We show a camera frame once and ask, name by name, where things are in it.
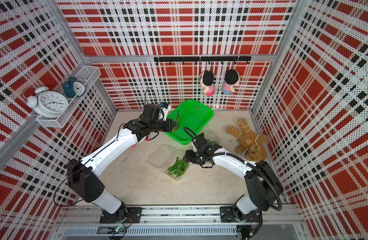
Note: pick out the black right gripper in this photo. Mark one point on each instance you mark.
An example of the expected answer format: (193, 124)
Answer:
(189, 157)

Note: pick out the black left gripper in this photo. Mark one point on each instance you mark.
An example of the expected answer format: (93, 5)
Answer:
(169, 127)

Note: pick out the clear plastic clamshell with peppers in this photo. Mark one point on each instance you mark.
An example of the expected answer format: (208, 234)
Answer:
(164, 157)

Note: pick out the small green pepper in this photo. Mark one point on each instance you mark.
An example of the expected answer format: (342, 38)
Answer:
(177, 118)

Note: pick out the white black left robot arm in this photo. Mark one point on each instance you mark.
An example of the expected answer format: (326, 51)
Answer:
(83, 175)

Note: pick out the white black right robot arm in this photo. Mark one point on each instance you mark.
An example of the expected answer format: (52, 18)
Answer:
(263, 186)

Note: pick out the clear plastic clamshell with leaves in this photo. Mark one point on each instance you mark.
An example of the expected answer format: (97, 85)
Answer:
(211, 137)

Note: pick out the green plastic basket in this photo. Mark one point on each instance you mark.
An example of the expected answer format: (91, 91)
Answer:
(193, 115)

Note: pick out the brown teddy bear plush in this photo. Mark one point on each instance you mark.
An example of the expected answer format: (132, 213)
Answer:
(251, 145)

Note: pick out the hanging doll pink striped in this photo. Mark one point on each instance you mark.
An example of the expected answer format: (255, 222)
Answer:
(207, 82)

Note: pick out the hanging doll blue pants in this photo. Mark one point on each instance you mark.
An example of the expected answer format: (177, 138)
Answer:
(232, 79)

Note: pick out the teal alarm clock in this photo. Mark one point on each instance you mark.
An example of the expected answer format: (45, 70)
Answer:
(73, 88)

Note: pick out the white twin-bell alarm clock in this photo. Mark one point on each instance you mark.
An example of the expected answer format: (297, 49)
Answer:
(46, 103)

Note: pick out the black hook rail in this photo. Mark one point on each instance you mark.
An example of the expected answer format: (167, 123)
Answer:
(203, 59)

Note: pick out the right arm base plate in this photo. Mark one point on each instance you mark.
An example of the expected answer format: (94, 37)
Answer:
(231, 214)

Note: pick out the white wire wall shelf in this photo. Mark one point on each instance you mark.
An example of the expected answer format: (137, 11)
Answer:
(88, 75)

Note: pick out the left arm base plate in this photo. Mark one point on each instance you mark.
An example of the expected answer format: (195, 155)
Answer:
(131, 214)

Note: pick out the small circuit board with wires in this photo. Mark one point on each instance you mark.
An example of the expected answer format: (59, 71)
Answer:
(112, 231)

